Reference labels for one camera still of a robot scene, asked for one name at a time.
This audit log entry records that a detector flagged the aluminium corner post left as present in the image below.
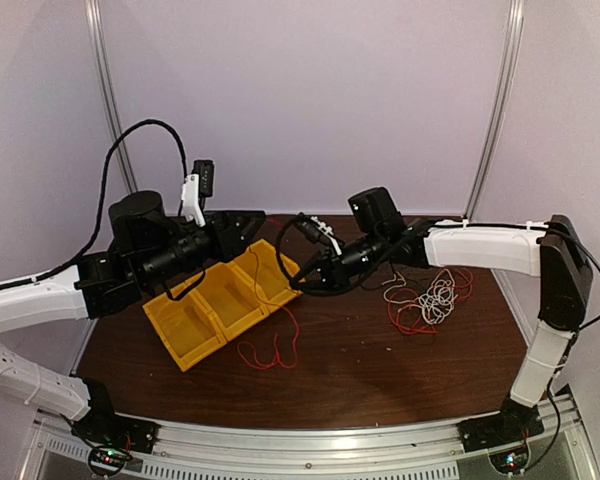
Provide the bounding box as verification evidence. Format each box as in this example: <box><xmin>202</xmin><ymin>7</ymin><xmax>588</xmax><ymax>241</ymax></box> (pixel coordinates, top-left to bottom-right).
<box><xmin>83</xmin><ymin>0</ymin><xmax>141</xmax><ymax>194</ymax></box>

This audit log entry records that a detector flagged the yellow bin near front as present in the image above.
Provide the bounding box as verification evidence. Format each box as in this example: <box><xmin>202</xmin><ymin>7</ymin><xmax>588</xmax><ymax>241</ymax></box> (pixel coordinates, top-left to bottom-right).
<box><xmin>143</xmin><ymin>293</ymin><xmax>227</xmax><ymax>372</ymax></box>

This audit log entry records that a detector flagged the black right camera cable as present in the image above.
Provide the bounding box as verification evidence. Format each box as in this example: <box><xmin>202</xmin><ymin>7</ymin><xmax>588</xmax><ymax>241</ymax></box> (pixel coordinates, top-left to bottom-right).
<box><xmin>274</xmin><ymin>213</ymin><xmax>406</xmax><ymax>299</ymax></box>

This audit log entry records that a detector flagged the aluminium corner post right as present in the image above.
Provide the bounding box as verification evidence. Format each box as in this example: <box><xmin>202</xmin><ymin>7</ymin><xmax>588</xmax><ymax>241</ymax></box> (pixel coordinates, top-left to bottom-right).
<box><xmin>463</xmin><ymin>0</ymin><xmax>526</xmax><ymax>219</ymax></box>

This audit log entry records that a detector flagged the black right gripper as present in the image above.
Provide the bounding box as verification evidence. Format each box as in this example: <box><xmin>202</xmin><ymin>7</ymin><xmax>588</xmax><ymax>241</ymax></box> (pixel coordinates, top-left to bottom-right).
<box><xmin>291</xmin><ymin>228</ymin><xmax>388</xmax><ymax>293</ymax></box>

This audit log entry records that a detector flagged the left controller board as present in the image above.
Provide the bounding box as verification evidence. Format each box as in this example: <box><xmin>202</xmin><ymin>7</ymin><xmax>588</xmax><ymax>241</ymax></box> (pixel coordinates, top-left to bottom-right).
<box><xmin>87</xmin><ymin>446</ymin><xmax>132</xmax><ymax>476</ymax></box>

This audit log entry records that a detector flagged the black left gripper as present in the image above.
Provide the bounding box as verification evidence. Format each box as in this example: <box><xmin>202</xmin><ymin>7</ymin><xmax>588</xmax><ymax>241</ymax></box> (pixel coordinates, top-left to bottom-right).
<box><xmin>138</xmin><ymin>209</ymin><xmax>266</xmax><ymax>289</ymax></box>

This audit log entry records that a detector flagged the right controller board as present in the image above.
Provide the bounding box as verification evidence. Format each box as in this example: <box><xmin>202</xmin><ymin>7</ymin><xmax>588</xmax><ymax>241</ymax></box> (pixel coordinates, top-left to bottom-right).
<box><xmin>488</xmin><ymin>446</ymin><xmax>530</xmax><ymax>476</ymax></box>

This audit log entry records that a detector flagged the black left camera cable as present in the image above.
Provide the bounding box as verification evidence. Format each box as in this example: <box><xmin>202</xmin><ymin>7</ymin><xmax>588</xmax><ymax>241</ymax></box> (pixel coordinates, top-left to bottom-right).
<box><xmin>0</xmin><ymin>118</ymin><xmax>189</xmax><ymax>294</ymax></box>

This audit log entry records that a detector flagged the black camera cable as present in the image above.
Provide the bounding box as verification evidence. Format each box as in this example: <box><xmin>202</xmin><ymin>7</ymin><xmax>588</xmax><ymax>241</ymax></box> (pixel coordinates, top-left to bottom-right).
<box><xmin>0</xmin><ymin>118</ymin><xmax>189</xmax><ymax>294</ymax></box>
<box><xmin>274</xmin><ymin>213</ymin><xmax>406</xmax><ymax>299</ymax></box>

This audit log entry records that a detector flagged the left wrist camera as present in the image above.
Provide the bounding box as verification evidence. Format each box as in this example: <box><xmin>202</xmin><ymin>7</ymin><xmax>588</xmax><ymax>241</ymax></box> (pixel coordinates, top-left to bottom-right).
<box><xmin>179</xmin><ymin>159</ymin><xmax>215</xmax><ymax>227</ymax></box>

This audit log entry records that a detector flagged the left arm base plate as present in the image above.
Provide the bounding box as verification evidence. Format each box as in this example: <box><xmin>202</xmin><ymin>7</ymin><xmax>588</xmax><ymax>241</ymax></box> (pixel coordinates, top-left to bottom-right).
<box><xmin>72</xmin><ymin>407</ymin><xmax>158</xmax><ymax>454</ymax></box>

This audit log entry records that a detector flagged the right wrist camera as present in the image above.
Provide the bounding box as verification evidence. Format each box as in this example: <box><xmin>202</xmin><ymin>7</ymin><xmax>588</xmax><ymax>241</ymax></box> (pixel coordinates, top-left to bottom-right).
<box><xmin>295</xmin><ymin>213</ymin><xmax>342</xmax><ymax>256</ymax></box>

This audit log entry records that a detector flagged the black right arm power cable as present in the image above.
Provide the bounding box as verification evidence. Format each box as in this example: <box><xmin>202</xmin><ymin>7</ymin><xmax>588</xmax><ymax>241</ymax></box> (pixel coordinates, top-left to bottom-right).
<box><xmin>519</xmin><ymin>224</ymin><xmax>600</xmax><ymax>474</ymax></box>

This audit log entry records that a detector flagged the yellow middle bin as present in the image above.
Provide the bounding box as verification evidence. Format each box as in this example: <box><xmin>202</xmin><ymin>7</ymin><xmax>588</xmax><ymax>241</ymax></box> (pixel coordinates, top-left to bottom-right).
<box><xmin>193</xmin><ymin>263</ymin><xmax>269</xmax><ymax>341</ymax></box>

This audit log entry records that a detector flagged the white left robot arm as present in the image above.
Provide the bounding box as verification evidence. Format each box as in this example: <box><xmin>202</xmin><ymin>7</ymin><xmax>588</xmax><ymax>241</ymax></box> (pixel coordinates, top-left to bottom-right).
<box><xmin>0</xmin><ymin>190</ymin><xmax>265</xmax><ymax>444</ymax></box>

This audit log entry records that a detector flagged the controller board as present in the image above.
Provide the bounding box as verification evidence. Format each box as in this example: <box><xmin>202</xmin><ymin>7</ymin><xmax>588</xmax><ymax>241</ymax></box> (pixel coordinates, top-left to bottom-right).
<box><xmin>87</xmin><ymin>446</ymin><xmax>132</xmax><ymax>476</ymax></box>
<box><xmin>488</xmin><ymin>446</ymin><xmax>530</xmax><ymax>476</ymax></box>

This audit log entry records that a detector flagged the thick red cable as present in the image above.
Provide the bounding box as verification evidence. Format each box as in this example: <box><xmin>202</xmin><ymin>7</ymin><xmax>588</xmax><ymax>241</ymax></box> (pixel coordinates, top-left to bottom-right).
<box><xmin>387</xmin><ymin>267</ymin><xmax>474</xmax><ymax>336</ymax></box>

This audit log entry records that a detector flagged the aluminium front rail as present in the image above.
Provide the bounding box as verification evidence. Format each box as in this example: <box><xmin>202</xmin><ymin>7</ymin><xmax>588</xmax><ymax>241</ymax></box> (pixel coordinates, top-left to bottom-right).
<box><xmin>15</xmin><ymin>393</ymin><xmax>600</xmax><ymax>479</ymax></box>

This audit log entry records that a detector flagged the aluminium corner post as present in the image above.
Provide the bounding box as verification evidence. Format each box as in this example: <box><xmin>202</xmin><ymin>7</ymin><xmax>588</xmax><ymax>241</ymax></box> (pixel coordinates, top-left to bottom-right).
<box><xmin>83</xmin><ymin>0</ymin><xmax>141</xmax><ymax>194</ymax></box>
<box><xmin>463</xmin><ymin>0</ymin><xmax>526</xmax><ymax>219</ymax></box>

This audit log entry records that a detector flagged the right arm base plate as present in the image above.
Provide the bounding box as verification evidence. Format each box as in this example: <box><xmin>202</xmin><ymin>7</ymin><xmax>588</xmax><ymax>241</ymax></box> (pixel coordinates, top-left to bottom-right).
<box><xmin>457</xmin><ymin>414</ymin><xmax>545</xmax><ymax>453</ymax></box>

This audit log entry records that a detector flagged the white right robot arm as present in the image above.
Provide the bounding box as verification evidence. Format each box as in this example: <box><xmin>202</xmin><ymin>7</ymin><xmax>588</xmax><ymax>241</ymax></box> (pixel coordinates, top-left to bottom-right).
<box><xmin>286</xmin><ymin>187</ymin><xmax>593</xmax><ymax>442</ymax></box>

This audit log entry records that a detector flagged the thin red cable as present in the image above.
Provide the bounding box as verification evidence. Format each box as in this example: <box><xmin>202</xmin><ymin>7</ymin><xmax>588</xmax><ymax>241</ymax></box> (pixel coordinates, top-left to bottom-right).
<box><xmin>237</xmin><ymin>239</ymin><xmax>301</xmax><ymax>371</ymax></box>

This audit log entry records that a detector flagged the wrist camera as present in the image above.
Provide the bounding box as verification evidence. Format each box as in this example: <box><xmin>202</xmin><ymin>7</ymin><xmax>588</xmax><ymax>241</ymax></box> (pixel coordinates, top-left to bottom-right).
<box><xmin>295</xmin><ymin>213</ymin><xmax>342</xmax><ymax>256</ymax></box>
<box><xmin>179</xmin><ymin>159</ymin><xmax>215</xmax><ymax>227</ymax></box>

